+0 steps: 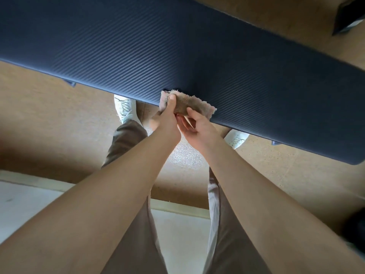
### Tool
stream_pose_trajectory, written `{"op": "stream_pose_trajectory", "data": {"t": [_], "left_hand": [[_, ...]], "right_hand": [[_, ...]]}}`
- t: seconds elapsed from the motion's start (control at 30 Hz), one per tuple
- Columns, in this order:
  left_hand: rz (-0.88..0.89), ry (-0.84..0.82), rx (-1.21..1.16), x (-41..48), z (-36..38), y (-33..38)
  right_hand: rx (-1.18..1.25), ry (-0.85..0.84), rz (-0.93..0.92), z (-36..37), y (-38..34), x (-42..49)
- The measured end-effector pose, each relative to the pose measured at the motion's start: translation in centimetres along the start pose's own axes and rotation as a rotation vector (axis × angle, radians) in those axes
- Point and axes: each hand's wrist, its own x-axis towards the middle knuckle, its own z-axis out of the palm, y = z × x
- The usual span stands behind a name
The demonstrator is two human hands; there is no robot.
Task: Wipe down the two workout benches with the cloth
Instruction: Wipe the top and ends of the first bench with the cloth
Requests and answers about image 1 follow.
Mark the person's right forearm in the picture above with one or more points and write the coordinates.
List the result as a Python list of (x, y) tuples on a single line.
[(273, 208)]

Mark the person's right hand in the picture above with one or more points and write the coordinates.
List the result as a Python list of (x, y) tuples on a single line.
[(205, 129)]

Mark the person's left thumb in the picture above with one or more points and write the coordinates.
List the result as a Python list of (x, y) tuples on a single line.
[(171, 102)]

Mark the person's right thumb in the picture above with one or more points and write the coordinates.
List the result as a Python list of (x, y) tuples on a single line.
[(194, 112)]

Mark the beige frayed cloth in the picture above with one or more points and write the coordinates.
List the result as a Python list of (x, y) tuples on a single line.
[(194, 102)]

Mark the person's left forearm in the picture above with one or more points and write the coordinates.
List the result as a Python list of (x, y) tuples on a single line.
[(94, 202)]

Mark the small blue tab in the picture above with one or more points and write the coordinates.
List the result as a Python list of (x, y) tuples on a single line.
[(275, 143), (70, 83)]

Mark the person's left hand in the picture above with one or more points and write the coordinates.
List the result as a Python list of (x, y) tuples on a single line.
[(168, 125)]

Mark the dark blue ribbed mat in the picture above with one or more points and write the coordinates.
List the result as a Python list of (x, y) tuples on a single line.
[(199, 51)]

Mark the white right shoe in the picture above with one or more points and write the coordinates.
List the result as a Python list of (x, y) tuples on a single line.
[(235, 138)]

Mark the brown trousers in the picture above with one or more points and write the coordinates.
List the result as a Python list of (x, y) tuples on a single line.
[(134, 248)]

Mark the white left shoe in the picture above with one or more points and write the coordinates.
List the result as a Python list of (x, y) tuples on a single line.
[(125, 106)]

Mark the white shoe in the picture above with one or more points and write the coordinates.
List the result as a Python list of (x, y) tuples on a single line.
[(235, 138), (125, 106)]

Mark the white floor mat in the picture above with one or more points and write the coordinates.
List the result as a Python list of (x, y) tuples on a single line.
[(25, 205)]

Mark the black furniture piece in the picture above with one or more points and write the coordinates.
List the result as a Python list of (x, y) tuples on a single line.
[(349, 14)]

